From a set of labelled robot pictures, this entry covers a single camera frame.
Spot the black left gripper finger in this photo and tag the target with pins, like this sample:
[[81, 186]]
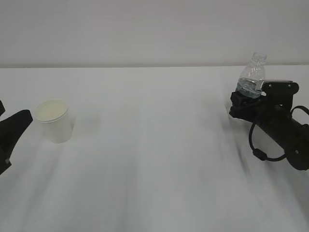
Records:
[[11, 129]]

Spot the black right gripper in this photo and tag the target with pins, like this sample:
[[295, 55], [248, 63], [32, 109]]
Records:
[[264, 111]]

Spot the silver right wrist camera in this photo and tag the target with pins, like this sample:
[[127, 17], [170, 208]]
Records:
[[277, 87]]

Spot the clear water bottle green label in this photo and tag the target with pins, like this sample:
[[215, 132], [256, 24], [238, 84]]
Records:
[[251, 74]]

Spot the white paper cup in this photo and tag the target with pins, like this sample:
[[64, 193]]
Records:
[[53, 116]]

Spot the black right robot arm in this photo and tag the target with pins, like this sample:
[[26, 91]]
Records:
[[294, 142]]

